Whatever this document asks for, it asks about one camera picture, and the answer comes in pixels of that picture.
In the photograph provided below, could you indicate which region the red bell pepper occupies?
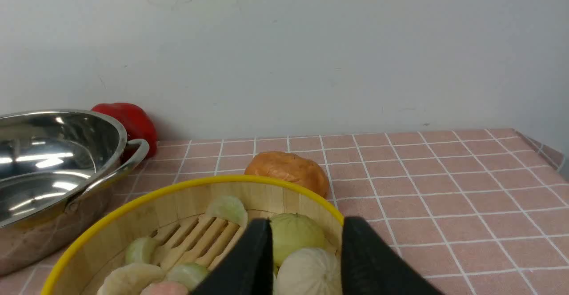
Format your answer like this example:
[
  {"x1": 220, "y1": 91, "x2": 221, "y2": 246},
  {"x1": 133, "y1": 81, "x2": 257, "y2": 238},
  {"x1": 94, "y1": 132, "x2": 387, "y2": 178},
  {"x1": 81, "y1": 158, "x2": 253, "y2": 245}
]
[{"x1": 91, "y1": 102, "x2": 158, "y2": 159}]

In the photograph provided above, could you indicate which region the stainless steel pot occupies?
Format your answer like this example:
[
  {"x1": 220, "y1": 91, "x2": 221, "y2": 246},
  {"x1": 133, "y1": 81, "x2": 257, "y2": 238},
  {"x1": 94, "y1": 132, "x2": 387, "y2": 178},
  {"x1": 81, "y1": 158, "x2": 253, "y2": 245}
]
[{"x1": 0, "y1": 110, "x2": 150, "y2": 275}]

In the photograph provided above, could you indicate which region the pale green dumpling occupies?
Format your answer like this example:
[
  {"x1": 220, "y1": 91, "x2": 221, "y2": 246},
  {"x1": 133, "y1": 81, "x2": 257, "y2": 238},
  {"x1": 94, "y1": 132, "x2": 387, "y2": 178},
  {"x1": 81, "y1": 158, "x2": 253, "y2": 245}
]
[
  {"x1": 125, "y1": 237, "x2": 159, "y2": 264},
  {"x1": 205, "y1": 195, "x2": 248, "y2": 227}
]

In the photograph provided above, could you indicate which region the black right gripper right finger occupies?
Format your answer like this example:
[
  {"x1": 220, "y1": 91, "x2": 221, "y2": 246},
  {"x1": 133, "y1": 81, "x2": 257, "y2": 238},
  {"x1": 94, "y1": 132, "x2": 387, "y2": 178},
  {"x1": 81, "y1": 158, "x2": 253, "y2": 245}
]
[{"x1": 341, "y1": 216, "x2": 443, "y2": 295}]

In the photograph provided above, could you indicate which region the pale dumpling front left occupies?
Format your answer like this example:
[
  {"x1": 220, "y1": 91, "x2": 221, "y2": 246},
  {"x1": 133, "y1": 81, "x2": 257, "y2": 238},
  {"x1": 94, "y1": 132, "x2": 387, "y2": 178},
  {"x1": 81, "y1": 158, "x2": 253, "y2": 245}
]
[{"x1": 97, "y1": 263, "x2": 165, "y2": 295}]

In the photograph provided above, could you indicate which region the pale green dumpling back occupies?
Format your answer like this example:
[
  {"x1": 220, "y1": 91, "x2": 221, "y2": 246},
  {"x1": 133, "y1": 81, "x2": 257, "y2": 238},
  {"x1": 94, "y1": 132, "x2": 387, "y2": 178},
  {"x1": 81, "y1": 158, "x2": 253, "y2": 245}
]
[{"x1": 205, "y1": 195, "x2": 248, "y2": 227}]

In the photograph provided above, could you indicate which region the brown potato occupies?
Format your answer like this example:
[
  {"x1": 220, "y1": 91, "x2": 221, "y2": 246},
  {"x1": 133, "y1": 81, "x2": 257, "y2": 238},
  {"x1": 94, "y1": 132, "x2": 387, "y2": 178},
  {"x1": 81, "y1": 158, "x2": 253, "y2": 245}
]
[{"x1": 244, "y1": 151, "x2": 330, "y2": 198}]

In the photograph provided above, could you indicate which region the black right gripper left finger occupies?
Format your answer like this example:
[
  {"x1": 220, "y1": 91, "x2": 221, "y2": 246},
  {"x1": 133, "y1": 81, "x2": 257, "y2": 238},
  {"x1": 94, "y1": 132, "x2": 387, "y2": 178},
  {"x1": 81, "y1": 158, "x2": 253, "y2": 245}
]
[{"x1": 191, "y1": 218, "x2": 274, "y2": 295}]

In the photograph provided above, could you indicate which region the pink checked tablecloth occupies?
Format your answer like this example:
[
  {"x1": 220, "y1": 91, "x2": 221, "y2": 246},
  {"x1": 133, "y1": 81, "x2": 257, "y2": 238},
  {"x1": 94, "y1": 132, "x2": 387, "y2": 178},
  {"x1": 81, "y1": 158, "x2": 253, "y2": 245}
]
[{"x1": 0, "y1": 128, "x2": 569, "y2": 295}]

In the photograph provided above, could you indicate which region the green round bun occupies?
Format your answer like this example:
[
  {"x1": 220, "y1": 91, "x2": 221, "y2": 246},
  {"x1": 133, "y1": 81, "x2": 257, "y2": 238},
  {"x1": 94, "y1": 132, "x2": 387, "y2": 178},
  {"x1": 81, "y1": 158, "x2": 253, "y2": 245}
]
[{"x1": 269, "y1": 213, "x2": 328, "y2": 267}]

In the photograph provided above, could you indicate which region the pale green dumpling left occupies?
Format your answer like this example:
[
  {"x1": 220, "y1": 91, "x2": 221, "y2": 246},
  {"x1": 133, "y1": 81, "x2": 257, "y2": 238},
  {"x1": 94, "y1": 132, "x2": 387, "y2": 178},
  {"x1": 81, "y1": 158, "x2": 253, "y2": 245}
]
[{"x1": 125, "y1": 237, "x2": 159, "y2": 264}]

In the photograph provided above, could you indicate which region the pink bun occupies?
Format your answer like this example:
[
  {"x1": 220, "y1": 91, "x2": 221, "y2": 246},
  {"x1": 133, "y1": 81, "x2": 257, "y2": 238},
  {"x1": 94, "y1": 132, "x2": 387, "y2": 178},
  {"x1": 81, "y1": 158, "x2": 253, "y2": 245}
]
[{"x1": 140, "y1": 280, "x2": 189, "y2": 295}]

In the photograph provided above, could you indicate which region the white pleated bun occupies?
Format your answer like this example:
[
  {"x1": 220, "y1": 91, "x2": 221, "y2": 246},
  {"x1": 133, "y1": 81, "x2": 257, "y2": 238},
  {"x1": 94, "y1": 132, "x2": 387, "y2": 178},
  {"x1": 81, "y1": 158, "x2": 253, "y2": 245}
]
[{"x1": 275, "y1": 247, "x2": 343, "y2": 295}]

